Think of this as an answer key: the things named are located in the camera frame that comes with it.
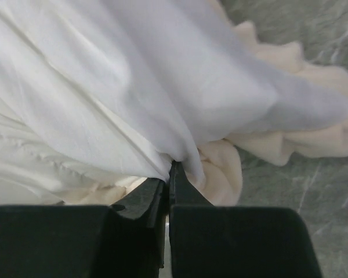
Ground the grey pillowcase with cream ruffle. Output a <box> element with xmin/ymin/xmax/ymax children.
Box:
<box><xmin>0</xmin><ymin>1</ymin><xmax>348</xmax><ymax>206</ymax></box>

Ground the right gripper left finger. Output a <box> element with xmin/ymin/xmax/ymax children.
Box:
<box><xmin>0</xmin><ymin>179</ymin><xmax>166</xmax><ymax>277</ymax></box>

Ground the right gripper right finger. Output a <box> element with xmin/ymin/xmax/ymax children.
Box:
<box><xmin>169</xmin><ymin>162</ymin><xmax>322</xmax><ymax>278</ymax></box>

